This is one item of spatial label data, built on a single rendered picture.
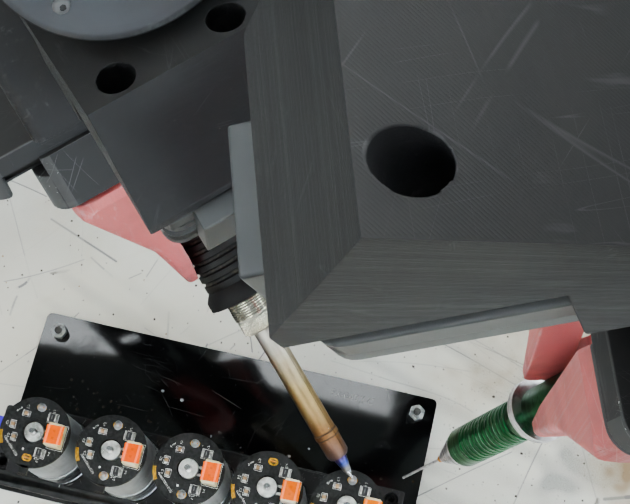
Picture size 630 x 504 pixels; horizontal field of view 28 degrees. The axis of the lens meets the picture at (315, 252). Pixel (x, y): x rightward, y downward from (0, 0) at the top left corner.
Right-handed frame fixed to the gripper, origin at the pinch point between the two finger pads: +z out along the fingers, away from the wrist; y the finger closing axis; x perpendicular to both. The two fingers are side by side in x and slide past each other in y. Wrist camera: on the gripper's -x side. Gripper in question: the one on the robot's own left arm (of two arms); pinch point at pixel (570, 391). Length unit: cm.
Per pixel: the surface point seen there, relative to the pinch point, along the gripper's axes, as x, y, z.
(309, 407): -1.4, -3.4, 14.3
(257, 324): -3.4, -5.9, 13.1
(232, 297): -4.3, -6.6, 12.4
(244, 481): -3.2, -1.4, 16.8
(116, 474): -7.4, -2.1, 18.1
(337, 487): -0.3, -0.9, 15.6
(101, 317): -6.6, -9.8, 24.3
